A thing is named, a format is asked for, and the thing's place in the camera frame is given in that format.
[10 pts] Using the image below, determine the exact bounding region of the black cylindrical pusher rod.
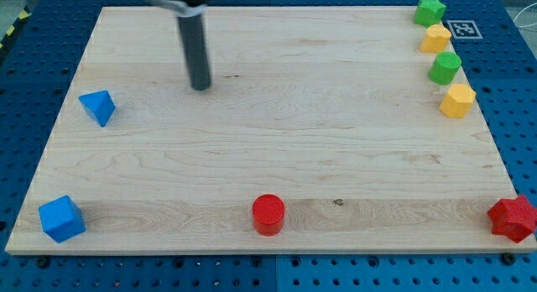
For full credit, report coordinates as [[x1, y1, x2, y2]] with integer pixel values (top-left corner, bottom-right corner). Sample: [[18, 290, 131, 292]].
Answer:
[[177, 13, 211, 91]]

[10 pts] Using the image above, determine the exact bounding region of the blue triangle block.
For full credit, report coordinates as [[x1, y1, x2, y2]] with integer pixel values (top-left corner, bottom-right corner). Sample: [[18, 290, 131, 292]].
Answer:
[[79, 90, 116, 127]]

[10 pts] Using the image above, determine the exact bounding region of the yellow hexagon block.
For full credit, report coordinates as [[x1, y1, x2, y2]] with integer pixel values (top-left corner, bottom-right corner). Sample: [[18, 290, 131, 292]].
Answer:
[[440, 84, 476, 118]]

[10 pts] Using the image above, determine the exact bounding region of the wooden board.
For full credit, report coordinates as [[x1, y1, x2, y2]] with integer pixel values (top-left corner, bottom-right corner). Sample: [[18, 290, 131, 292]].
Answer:
[[6, 6, 536, 256]]

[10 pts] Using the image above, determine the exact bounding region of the red cylinder block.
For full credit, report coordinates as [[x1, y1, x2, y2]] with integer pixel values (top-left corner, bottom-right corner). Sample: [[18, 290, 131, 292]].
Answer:
[[252, 194, 285, 236]]

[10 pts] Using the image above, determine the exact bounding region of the blue cube block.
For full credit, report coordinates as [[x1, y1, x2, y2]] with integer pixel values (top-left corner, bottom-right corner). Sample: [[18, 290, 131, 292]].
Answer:
[[39, 196, 86, 243]]

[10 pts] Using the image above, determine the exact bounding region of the green star block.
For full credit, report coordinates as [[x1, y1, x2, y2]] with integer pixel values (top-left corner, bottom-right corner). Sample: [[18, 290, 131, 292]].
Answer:
[[414, 0, 447, 28]]

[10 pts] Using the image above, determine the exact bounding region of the yellow heart block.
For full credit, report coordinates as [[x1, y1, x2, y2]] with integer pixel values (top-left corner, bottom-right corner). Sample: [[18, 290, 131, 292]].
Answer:
[[420, 24, 451, 53]]

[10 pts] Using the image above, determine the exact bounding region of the green cylinder block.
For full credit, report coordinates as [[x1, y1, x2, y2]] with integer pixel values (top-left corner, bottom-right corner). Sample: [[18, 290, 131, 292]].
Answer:
[[429, 51, 461, 85]]

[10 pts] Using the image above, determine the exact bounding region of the black white fiducial marker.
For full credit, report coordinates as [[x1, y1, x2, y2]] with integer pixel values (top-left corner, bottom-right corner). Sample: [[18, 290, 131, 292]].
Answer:
[[446, 19, 482, 39]]

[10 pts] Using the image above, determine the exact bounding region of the black board stop screw left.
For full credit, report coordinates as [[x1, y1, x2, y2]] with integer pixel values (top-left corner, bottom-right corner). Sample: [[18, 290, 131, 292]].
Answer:
[[35, 257, 50, 269]]

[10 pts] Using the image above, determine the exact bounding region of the black board stop screw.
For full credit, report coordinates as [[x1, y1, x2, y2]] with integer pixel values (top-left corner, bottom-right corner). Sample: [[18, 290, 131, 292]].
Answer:
[[501, 253, 517, 266], [35, 257, 50, 269]]

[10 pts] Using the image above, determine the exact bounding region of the red star block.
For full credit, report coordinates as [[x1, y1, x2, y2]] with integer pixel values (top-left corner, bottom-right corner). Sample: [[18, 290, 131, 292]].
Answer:
[[487, 195, 536, 243]]

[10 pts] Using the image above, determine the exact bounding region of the black board stop screw right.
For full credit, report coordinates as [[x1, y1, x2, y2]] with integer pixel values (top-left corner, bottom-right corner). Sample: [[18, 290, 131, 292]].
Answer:
[[501, 253, 517, 266]]

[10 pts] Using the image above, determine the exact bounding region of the silver cable on tool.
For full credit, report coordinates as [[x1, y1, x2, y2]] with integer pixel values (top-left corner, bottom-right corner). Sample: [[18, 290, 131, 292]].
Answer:
[[140, 0, 207, 18]]

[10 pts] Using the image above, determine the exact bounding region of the white cable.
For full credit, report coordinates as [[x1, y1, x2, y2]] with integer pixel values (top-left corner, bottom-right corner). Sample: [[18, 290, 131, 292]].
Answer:
[[512, 1, 537, 29]]

